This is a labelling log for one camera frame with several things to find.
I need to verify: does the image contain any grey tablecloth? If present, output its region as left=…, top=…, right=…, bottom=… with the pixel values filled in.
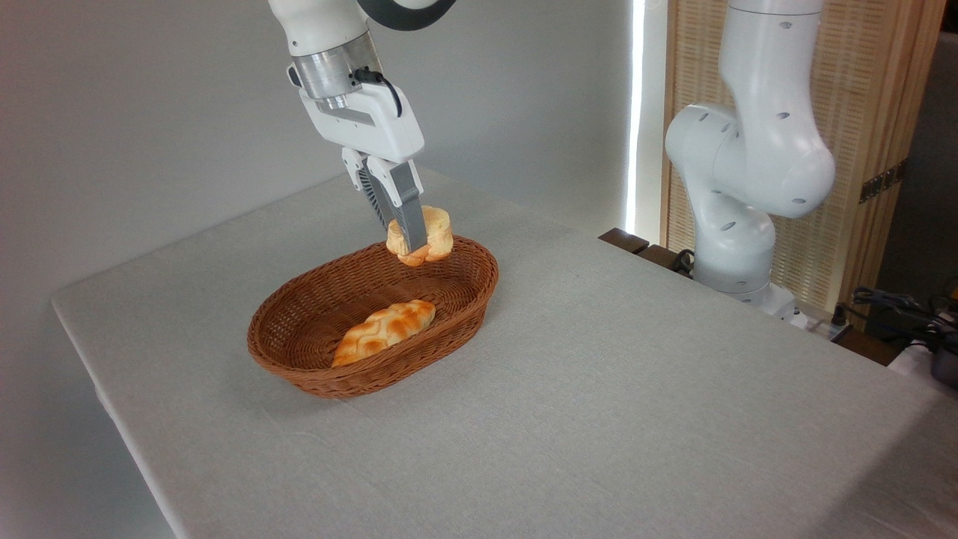
left=51, top=168, right=958, bottom=539

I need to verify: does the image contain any white power strip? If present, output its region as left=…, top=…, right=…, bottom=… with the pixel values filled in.
left=792, top=305, right=852, bottom=343

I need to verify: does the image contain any dark wooden block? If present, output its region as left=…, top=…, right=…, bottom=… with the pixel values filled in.
left=599, top=228, right=650, bottom=255
left=636, top=244, right=693, bottom=276

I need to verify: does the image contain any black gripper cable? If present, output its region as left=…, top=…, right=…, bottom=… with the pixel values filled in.
left=353, top=67, right=403, bottom=118

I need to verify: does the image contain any round pale bread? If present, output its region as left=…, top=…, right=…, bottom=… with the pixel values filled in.
left=385, top=206, right=455, bottom=267

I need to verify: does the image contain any brown wicker oval basket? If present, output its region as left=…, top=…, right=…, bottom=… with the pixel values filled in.
left=247, top=234, right=500, bottom=399

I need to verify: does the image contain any long braided bread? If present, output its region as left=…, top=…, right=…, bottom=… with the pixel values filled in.
left=331, top=299, right=436, bottom=368

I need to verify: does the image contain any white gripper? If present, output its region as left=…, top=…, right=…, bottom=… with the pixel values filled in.
left=299, top=81, right=428, bottom=255

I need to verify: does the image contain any black cable bundle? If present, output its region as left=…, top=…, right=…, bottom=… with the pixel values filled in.
left=832, top=284, right=958, bottom=353

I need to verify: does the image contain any wooden bamboo screen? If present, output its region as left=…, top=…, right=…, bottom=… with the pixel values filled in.
left=660, top=0, right=948, bottom=315

